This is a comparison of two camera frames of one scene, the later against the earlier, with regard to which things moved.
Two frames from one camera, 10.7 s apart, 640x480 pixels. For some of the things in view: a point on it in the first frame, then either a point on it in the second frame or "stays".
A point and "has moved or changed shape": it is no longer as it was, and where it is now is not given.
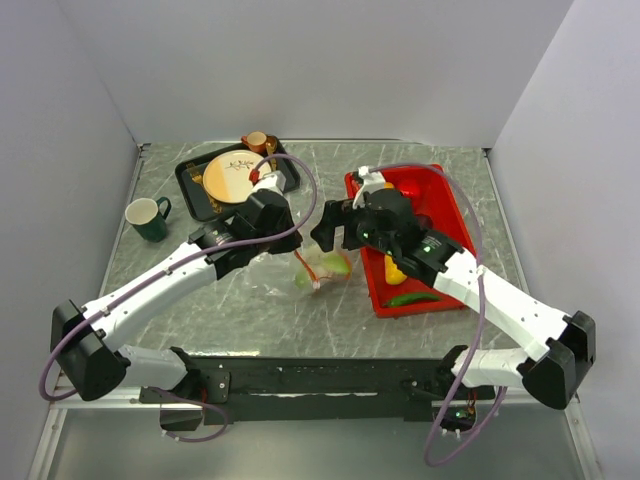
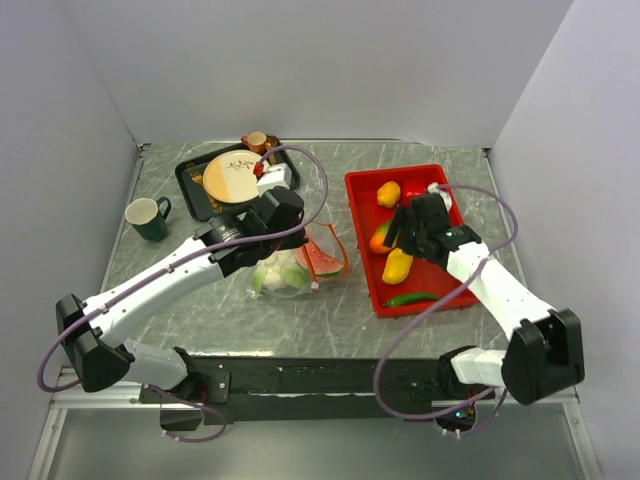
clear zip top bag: [303, 274] has moved or changed shape
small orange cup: [256, 140] stays
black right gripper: [337, 213] → [402, 220]
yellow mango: [392, 273] stays
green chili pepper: [408, 298] stays
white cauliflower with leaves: [321, 264] → [278, 272]
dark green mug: [146, 217] stays
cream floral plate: [227, 176] stays
